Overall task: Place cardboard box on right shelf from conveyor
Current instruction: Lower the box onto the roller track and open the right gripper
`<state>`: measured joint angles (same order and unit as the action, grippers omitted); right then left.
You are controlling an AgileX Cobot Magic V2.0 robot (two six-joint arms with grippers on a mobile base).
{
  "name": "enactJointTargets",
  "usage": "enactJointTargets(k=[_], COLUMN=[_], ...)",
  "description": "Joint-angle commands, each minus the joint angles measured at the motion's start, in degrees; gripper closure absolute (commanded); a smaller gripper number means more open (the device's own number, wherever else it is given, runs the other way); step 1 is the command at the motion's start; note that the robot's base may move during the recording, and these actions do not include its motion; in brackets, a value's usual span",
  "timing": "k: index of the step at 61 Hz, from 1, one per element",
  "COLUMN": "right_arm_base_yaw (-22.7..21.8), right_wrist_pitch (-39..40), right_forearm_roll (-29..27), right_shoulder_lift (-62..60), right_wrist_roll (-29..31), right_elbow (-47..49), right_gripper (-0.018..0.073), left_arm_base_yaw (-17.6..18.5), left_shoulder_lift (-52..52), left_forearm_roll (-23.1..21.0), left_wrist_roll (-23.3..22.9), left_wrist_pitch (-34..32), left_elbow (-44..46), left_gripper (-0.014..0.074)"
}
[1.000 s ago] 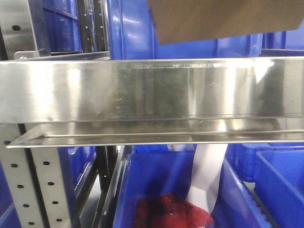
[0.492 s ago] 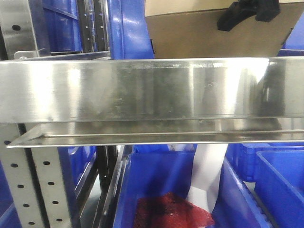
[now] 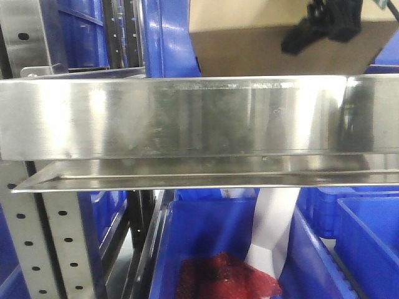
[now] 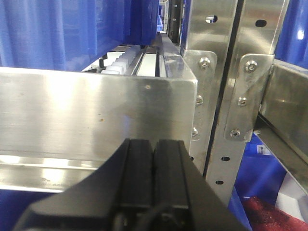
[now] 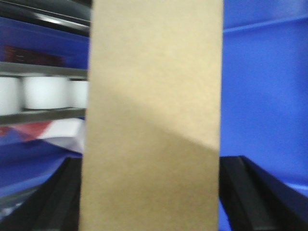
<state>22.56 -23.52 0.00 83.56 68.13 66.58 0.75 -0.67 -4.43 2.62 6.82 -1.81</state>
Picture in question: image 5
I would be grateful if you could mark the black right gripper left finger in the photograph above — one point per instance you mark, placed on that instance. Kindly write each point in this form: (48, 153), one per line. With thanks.
(54, 206)

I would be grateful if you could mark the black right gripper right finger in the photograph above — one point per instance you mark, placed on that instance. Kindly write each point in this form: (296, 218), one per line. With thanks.
(255, 200)

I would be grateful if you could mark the brown cardboard box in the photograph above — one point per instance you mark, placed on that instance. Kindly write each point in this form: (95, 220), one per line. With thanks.
(151, 157)

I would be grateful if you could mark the grey metal shelf rails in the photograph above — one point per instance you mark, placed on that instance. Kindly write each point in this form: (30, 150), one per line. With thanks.
(33, 116)

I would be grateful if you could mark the red white package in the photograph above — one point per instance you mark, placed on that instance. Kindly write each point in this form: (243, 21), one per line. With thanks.
(65, 133)

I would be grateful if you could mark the white roll middle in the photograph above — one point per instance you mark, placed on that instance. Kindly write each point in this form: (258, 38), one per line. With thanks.
(46, 92)

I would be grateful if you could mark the white roll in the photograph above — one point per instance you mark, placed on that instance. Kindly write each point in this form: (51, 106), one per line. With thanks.
(78, 94)
(46, 92)
(10, 99)

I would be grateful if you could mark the white roll right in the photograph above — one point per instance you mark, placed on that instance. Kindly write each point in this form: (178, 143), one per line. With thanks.
(78, 94)

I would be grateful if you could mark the white roll left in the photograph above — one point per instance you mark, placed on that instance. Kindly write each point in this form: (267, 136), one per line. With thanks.
(10, 99)

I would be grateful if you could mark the blue plastic bin wall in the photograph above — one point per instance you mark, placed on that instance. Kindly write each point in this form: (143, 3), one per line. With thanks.
(264, 99)

